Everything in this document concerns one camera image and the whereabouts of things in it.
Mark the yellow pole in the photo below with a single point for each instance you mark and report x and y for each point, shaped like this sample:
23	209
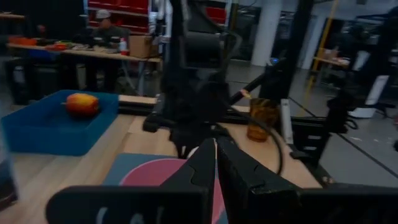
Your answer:
323	40

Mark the person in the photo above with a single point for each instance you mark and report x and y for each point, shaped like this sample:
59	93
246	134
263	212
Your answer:
109	31

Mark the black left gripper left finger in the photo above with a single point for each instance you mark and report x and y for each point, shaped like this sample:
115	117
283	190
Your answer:
199	168

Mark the pink plate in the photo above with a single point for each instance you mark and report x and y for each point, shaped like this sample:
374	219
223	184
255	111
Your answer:
149	174

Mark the white pillar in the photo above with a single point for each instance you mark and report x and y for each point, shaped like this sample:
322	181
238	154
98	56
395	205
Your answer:
265	31

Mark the amber drinking glass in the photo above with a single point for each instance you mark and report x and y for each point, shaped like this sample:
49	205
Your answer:
261	124

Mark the black upright frame post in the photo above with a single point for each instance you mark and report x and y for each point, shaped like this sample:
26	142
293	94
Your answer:
295	46

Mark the long wooden work table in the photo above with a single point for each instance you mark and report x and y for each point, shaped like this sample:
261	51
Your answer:
93	54

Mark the cardboard box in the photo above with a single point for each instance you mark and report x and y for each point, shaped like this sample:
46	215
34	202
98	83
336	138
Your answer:
141	46

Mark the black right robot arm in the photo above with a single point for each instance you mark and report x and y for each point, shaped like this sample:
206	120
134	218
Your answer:
199	49

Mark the silver frame bracket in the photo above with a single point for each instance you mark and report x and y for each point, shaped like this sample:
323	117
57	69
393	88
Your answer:
286	124

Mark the orange tray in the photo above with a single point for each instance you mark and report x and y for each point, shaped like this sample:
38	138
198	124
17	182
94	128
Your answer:
23	41

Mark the red yellow apple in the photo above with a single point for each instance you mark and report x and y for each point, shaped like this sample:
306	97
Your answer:
82	105

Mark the blue placemat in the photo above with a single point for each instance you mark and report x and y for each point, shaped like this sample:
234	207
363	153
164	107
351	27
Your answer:
119	168

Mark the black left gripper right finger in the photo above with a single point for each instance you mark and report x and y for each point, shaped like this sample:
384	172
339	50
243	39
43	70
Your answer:
248	186

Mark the white bottle with red label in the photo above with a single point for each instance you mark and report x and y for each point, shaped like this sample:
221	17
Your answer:
123	46

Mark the red storage shelf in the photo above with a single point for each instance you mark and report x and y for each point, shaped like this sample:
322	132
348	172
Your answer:
124	9

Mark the blue plastic bin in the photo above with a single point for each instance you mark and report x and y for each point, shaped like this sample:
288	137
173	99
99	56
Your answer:
46	130

